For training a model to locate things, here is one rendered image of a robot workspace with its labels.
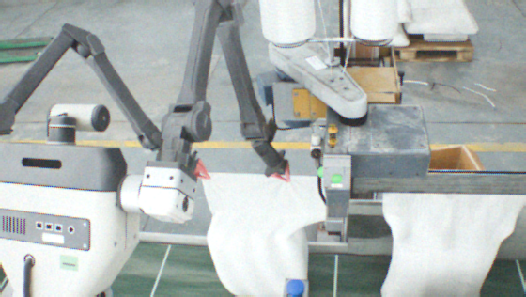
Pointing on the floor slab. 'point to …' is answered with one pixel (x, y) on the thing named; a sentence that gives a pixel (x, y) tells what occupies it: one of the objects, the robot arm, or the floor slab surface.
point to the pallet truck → (23, 46)
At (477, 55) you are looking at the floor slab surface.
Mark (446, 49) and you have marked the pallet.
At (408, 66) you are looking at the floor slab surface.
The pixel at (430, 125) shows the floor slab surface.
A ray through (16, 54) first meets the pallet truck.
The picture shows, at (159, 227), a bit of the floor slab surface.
